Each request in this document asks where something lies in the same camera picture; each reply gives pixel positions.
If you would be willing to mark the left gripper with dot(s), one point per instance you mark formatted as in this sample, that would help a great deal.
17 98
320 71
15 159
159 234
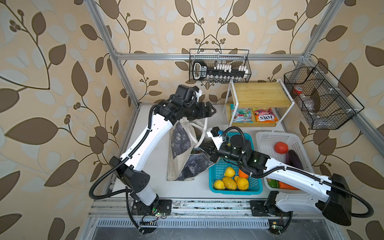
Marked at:
206 112

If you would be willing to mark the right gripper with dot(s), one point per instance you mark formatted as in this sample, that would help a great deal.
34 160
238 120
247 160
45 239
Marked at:
213 149

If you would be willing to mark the white canvas grocery bag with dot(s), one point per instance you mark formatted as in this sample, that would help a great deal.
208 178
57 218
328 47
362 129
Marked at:
186 156

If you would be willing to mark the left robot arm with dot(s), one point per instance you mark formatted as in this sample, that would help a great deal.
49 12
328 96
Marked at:
129 166

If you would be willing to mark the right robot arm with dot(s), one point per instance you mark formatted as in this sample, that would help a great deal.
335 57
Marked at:
329 196

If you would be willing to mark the red green candy bag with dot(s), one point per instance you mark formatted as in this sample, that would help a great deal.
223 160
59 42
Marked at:
243 116

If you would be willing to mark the orange Fox's candy bag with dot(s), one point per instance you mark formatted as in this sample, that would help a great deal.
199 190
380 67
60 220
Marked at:
265 115

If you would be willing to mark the teal plastic basket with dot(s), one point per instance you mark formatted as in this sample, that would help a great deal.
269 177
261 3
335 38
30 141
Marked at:
217 171

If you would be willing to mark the orange tangerine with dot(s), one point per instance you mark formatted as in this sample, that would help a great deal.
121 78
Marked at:
243 174

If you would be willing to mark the white plastic basket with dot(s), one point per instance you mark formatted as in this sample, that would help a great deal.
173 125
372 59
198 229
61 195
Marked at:
266 142

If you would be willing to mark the black tool in basket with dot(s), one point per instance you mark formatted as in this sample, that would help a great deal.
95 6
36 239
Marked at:
213 71

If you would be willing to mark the yellow bumpy lemon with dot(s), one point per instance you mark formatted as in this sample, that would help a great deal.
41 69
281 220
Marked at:
229 183

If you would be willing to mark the yellow round lemon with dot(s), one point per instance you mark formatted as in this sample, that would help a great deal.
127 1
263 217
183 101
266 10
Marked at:
242 184

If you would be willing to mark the small yellow lemon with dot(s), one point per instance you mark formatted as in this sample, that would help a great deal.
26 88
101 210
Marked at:
219 185

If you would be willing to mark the red tomato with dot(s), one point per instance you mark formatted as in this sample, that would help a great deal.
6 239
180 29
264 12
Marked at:
281 148

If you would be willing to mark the white wooden shelf rack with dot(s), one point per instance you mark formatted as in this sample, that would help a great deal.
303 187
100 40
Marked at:
258 95

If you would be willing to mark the green pepper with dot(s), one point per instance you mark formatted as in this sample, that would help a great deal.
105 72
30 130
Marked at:
273 183

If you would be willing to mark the purple eggplant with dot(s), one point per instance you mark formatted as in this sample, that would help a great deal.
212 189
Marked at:
294 160

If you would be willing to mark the plastic bottle red cap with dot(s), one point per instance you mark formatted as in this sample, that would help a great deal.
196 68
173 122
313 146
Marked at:
306 103

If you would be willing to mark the black wire basket centre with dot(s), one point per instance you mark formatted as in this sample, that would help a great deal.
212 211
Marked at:
234 57

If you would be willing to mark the black wire basket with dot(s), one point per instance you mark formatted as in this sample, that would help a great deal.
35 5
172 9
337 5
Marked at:
335 104
234 57

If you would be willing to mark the black wire basket right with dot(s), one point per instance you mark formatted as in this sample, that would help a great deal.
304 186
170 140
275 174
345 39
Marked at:
335 104

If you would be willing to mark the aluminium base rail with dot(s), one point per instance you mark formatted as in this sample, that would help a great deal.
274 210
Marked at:
186 213

